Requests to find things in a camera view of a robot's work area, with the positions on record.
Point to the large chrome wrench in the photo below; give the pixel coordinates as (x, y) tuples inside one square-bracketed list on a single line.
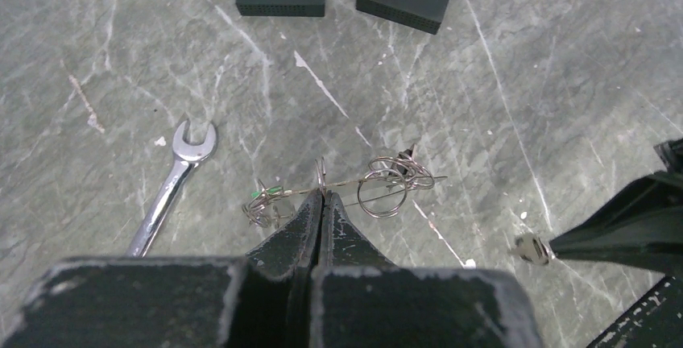
[(186, 157)]

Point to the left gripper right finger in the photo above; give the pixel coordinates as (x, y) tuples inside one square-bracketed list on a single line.
[(342, 243)]

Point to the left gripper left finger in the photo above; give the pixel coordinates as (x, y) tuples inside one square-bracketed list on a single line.
[(293, 245)]

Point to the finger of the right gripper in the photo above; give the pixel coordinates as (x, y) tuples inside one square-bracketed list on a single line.
[(655, 320)]

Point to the silver key black tag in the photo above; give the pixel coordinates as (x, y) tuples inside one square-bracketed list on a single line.
[(531, 249)]

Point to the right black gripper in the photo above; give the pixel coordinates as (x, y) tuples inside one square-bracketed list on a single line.
[(641, 226)]

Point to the large metal keyring with keys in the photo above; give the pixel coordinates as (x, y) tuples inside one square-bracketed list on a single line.
[(379, 192)]

